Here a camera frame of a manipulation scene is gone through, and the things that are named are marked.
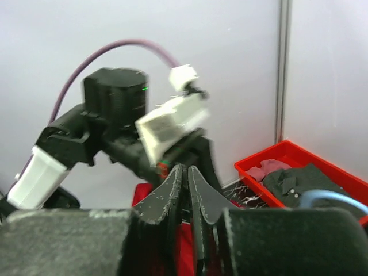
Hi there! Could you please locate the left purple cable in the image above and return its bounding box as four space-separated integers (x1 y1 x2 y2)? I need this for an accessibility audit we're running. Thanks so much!
14 39 182 185

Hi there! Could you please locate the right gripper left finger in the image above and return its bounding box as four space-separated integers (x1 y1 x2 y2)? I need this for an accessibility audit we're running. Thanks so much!
133 164 183 275

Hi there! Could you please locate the dark striped shirt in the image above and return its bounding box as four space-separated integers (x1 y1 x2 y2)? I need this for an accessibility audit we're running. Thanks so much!
262 164 349 207

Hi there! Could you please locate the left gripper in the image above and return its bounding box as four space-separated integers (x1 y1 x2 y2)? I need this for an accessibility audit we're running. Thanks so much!
156 129 222 190

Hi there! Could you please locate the pink cloth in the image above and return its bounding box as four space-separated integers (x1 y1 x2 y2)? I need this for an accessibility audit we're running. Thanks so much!
246 159 291 182

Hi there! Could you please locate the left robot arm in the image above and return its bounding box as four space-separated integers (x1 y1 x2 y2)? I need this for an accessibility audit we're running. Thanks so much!
1 68 221 217

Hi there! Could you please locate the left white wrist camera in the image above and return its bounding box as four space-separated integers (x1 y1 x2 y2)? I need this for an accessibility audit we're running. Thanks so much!
135 64 209 167

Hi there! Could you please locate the red skirt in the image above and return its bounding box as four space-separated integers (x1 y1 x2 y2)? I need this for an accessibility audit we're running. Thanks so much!
132 183 245 276

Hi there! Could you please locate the red plastic bin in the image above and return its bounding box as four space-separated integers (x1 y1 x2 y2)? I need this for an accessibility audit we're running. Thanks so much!
235 141 367 208

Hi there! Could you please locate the light blue wire hanger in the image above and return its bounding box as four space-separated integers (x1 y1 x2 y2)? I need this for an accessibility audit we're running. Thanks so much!
299 189 367 216

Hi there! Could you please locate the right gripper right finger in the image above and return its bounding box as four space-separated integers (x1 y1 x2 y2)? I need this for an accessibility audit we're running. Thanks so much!
187 166 239 275

